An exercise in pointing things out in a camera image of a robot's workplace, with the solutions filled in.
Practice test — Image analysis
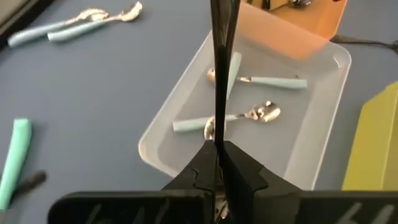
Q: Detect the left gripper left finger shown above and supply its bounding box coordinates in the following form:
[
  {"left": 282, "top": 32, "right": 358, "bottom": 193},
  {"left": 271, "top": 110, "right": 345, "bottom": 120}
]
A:
[{"left": 47, "top": 139, "right": 218, "bottom": 224}]

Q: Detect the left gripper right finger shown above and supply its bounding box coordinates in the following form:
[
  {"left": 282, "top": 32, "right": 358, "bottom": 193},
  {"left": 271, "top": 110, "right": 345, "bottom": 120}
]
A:
[{"left": 222, "top": 139, "right": 398, "bottom": 224}]

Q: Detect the teal handled spoon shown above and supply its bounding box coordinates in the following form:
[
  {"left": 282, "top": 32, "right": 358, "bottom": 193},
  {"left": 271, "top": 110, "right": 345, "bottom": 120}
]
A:
[{"left": 0, "top": 118, "right": 33, "bottom": 213}]

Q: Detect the clear plastic bin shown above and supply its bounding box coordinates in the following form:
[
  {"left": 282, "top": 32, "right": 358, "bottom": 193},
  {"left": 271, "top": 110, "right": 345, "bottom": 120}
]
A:
[{"left": 137, "top": 29, "right": 353, "bottom": 191}]

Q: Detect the yellow-green plastic bin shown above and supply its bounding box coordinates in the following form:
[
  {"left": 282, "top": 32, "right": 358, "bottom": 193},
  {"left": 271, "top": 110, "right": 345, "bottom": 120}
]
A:
[{"left": 341, "top": 80, "right": 398, "bottom": 192}]

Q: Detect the blue-grey table mat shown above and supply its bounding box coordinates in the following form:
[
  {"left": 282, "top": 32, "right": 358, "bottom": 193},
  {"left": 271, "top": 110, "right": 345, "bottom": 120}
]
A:
[{"left": 0, "top": 0, "right": 398, "bottom": 224}]

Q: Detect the brown wooden tray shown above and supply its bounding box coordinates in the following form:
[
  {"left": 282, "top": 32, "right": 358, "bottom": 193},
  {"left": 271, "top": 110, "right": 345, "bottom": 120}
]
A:
[{"left": 234, "top": 0, "right": 349, "bottom": 62}]

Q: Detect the black aluminium table frame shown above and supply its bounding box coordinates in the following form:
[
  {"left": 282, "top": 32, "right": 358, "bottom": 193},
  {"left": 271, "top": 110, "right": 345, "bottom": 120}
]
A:
[{"left": 0, "top": 0, "right": 55, "bottom": 50}]

